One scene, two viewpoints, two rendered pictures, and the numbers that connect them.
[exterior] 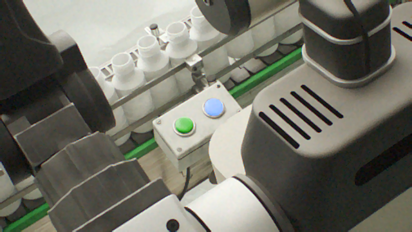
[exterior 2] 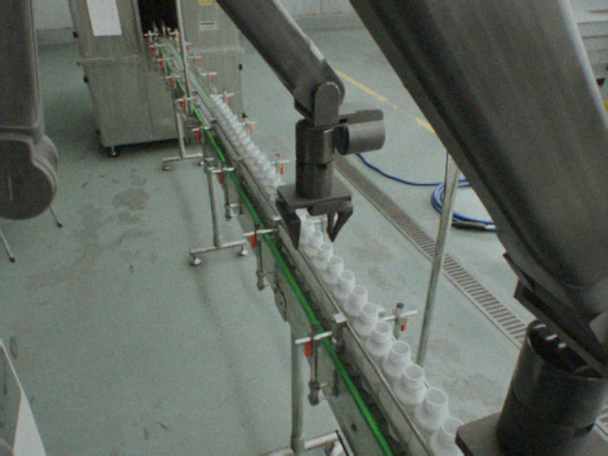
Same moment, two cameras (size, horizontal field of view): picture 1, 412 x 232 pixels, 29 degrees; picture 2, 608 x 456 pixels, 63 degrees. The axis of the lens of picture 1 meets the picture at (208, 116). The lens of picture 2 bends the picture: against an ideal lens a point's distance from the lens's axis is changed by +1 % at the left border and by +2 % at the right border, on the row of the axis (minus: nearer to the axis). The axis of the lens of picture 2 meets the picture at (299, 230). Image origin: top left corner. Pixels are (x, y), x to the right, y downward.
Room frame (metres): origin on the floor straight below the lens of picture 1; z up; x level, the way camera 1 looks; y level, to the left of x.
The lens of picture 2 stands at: (0.87, -0.38, 1.83)
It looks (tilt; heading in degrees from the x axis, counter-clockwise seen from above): 32 degrees down; 92
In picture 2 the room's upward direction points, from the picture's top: straight up
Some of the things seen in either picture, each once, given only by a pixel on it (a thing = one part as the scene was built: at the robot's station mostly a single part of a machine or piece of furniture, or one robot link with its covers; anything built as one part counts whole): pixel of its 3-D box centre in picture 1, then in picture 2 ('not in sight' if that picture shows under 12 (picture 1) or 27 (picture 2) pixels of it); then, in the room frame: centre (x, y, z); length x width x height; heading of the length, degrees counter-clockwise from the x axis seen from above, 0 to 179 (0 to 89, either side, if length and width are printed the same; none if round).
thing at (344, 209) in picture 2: not in sight; (324, 218); (0.88, 0.29, 1.44); 0.07 x 0.07 x 0.09; 22
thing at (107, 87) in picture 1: (103, 106); (429, 427); (1.07, 0.18, 1.08); 0.06 x 0.06 x 0.17
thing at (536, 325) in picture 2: not in sight; (570, 367); (1.04, -0.13, 1.57); 0.07 x 0.06 x 0.07; 22
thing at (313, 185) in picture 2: not in sight; (314, 179); (0.86, 0.28, 1.51); 0.10 x 0.07 x 0.07; 22
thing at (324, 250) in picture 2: not in sight; (324, 274); (0.89, 0.61, 1.08); 0.06 x 0.06 x 0.17
